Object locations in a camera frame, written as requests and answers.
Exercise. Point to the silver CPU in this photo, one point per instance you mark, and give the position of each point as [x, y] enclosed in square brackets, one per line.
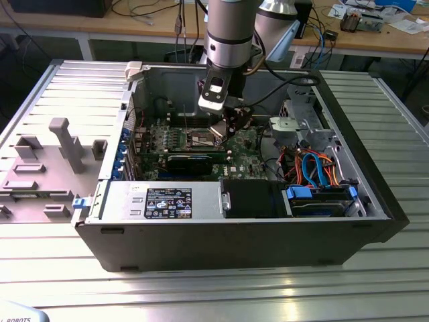
[219, 129]

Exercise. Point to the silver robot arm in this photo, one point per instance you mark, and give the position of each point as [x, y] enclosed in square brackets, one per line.
[228, 33]

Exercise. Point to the metal locking lever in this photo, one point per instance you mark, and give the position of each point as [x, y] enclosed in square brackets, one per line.
[185, 119]

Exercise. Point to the CPU socket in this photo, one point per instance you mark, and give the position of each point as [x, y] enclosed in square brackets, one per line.
[199, 141]

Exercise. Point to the black RAM slot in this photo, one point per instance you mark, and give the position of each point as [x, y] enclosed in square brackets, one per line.
[174, 116]
[174, 122]
[174, 119]
[174, 125]

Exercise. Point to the blue expansion slot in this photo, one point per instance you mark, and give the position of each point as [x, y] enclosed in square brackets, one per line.
[162, 175]

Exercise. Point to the copper CPU cooler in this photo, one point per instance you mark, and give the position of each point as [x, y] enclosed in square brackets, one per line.
[350, 21]

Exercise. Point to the white tag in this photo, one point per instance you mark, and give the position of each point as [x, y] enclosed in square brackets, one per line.
[297, 60]

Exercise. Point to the green motherboard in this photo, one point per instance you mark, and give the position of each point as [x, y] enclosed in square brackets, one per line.
[248, 164]

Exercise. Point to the silver metal drive cage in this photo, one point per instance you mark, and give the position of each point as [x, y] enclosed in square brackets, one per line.
[311, 134]

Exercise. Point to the black graphics card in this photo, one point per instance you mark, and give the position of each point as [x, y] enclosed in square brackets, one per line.
[189, 166]

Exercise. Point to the tall black box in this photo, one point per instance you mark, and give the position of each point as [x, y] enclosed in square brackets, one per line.
[305, 20]

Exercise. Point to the grey case latch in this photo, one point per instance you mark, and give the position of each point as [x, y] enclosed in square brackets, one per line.
[133, 68]

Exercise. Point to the black plastic shroud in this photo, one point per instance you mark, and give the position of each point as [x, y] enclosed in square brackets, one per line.
[251, 198]

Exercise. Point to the blue disk carrier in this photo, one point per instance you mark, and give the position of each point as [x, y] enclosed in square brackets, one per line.
[295, 193]

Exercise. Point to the wooden workbench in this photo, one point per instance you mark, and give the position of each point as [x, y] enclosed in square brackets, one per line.
[134, 28]

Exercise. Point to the blue card retainer clip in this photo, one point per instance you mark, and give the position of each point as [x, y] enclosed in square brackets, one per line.
[116, 174]
[126, 133]
[122, 147]
[118, 163]

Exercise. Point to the white card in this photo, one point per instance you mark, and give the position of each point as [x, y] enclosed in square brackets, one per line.
[339, 10]

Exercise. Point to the black power supply label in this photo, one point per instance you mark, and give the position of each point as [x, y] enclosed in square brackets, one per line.
[167, 203]

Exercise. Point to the hard disk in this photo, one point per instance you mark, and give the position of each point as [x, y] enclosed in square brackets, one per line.
[318, 206]

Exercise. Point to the grey device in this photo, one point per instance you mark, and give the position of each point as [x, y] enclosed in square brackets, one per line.
[372, 23]

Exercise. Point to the black PC case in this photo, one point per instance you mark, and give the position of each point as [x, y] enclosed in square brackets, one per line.
[201, 245]

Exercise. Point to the silver power supply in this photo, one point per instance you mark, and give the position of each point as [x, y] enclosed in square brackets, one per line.
[120, 201]

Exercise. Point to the blue box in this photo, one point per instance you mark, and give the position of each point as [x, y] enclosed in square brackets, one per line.
[397, 4]

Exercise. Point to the white papers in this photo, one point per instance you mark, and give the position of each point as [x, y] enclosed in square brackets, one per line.
[407, 26]

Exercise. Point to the blue case latch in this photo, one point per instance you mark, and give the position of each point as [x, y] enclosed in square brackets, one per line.
[78, 203]

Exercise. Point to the grey parts rack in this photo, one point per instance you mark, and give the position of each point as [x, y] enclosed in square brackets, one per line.
[47, 157]

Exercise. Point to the green RAM stick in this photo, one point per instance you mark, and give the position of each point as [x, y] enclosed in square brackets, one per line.
[30, 194]

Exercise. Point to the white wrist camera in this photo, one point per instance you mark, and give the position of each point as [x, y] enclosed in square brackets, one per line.
[214, 97]

